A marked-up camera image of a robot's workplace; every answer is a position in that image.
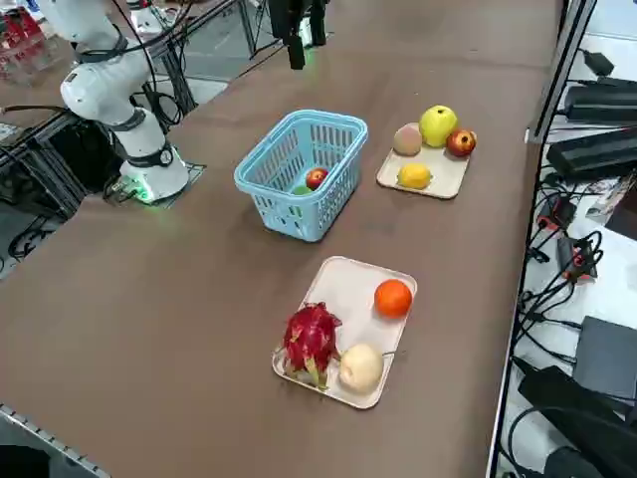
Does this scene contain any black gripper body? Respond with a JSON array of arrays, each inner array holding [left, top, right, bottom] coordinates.
[[268, 0, 325, 39]]

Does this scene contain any yellow lemon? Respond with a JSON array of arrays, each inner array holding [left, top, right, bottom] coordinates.
[[396, 162, 433, 190]]

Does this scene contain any light blue plastic basket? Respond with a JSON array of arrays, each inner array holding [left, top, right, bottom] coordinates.
[[233, 109, 369, 244]]

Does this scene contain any beige plastic tray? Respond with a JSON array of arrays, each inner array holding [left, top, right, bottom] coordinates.
[[271, 256, 418, 411], [375, 143, 472, 201]]

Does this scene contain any orange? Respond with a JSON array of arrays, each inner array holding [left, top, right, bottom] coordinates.
[[373, 279, 414, 320]]

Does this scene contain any pink green peach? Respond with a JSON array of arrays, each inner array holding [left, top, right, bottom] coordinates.
[[392, 122, 424, 155]]

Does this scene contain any large yellow green pear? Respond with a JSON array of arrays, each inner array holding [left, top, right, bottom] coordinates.
[[418, 105, 459, 149]]

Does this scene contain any red pomegranate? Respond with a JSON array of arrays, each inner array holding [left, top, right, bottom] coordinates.
[[445, 128, 478, 158]]

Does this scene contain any clear shelf with red packets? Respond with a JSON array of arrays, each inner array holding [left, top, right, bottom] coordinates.
[[0, 9, 57, 87]]

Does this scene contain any small black power adapter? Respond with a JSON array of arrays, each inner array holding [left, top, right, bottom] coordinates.
[[581, 49, 616, 77]]

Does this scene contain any red dragon fruit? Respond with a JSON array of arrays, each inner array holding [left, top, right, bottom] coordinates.
[[274, 301, 344, 391]]

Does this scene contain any long black box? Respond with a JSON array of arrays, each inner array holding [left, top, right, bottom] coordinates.
[[564, 77, 637, 123], [546, 126, 637, 179]]

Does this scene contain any black and red device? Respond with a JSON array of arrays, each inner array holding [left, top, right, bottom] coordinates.
[[555, 237, 598, 283], [536, 196, 578, 231]]

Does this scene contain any pale beige pear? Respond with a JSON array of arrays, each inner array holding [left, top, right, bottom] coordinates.
[[338, 343, 408, 395]]

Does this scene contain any printed magazine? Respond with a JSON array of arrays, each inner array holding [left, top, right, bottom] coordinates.
[[585, 171, 637, 220]]

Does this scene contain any dark grey flat box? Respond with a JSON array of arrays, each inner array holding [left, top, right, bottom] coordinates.
[[571, 316, 637, 399]]

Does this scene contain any large black equipment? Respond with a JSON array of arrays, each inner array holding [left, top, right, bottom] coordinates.
[[517, 365, 637, 478]]

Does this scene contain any aluminium frame post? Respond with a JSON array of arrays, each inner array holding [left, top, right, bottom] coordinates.
[[526, 0, 598, 145]]

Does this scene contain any aluminium table edge rail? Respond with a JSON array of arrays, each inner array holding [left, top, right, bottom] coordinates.
[[0, 401, 110, 478]]

